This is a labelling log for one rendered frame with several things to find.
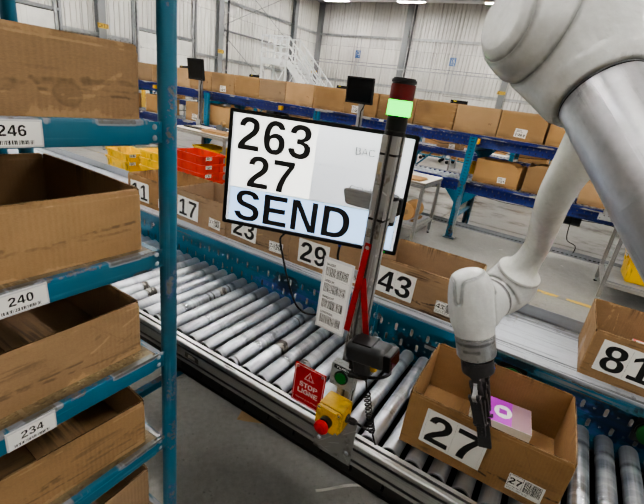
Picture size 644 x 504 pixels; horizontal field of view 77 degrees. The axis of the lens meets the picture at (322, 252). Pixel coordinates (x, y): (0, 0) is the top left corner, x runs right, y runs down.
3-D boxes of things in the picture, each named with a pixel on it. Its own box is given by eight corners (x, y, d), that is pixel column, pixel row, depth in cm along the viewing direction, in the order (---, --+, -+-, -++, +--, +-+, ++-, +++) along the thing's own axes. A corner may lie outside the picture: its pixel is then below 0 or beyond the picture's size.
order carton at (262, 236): (224, 237, 204) (226, 205, 198) (263, 226, 228) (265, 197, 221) (287, 261, 186) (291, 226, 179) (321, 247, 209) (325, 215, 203)
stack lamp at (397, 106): (382, 113, 83) (387, 82, 81) (391, 114, 87) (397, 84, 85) (404, 117, 81) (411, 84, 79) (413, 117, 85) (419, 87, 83)
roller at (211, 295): (147, 315, 155) (155, 317, 152) (241, 275, 197) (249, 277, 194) (149, 327, 156) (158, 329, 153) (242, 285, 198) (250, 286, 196)
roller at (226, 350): (219, 367, 139) (209, 362, 141) (305, 312, 181) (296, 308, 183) (219, 354, 137) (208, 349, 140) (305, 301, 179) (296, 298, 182)
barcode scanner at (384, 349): (387, 395, 93) (390, 355, 89) (342, 378, 99) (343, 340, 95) (398, 381, 98) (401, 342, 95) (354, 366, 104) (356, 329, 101)
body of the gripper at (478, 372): (464, 346, 102) (468, 380, 103) (456, 362, 95) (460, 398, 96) (497, 349, 97) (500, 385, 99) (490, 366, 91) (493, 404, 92)
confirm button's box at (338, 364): (327, 383, 106) (331, 361, 103) (333, 377, 108) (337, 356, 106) (350, 395, 103) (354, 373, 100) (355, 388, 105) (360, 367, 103)
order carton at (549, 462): (397, 439, 113) (410, 390, 107) (427, 384, 137) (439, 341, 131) (553, 519, 96) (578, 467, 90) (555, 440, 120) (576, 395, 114)
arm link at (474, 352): (449, 340, 94) (452, 364, 95) (491, 344, 89) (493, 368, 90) (459, 325, 101) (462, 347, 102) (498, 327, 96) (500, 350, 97)
